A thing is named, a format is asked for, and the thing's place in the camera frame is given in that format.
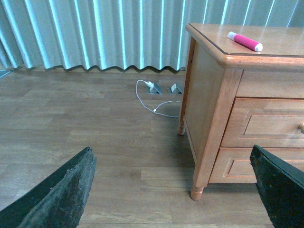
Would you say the right metal floor socket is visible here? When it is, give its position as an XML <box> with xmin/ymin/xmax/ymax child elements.
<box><xmin>167</xmin><ymin>83</ymin><xmax>182</xmax><ymax>95</ymax></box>

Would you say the metal floor socket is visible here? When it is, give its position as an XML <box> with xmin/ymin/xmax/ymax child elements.
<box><xmin>146</xmin><ymin>82</ymin><xmax>163</xmax><ymax>95</ymax></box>
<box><xmin>167</xmin><ymin>83</ymin><xmax>182</xmax><ymax>95</ymax></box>

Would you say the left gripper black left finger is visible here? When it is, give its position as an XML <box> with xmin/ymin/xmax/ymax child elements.
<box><xmin>0</xmin><ymin>147</ymin><xmax>96</xmax><ymax>228</ymax></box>

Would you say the pink marker with white caps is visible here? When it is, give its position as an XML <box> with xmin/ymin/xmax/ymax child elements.
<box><xmin>227</xmin><ymin>31</ymin><xmax>263</xmax><ymax>52</ymax></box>

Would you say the wooden nightstand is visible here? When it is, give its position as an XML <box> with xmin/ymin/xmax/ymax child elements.
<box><xmin>178</xmin><ymin>23</ymin><xmax>304</xmax><ymax>201</ymax></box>

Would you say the wooden drawer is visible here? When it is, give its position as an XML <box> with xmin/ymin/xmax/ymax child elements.
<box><xmin>209</xmin><ymin>147</ymin><xmax>304</xmax><ymax>183</ymax></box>
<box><xmin>221</xmin><ymin>97</ymin><xmax>304</xmax><ymax>148</ymax></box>

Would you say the pale green pleated curtain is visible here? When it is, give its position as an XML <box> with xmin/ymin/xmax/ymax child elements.
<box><xmin>0</xmin><ymin>0</ymin><xmax>304</xmax><ymax>70</ymax></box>

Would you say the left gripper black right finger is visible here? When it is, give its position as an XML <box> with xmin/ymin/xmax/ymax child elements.
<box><xmin>250</xmin><ymin>145</ymin><xmax>304</xmax><ymax>228</ymax></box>

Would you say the white charger cable on floor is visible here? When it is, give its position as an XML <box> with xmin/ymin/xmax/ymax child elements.
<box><xmin>136</xmin><ymin>79</ymin><xmax>182</xmax><ymax>118</ymax></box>

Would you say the left metal floor socket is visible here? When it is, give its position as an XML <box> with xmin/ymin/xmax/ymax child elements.
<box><xmin>146</xmin><ymin>82</ymin><xmax>163</xmax><ymax>95</ymax></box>

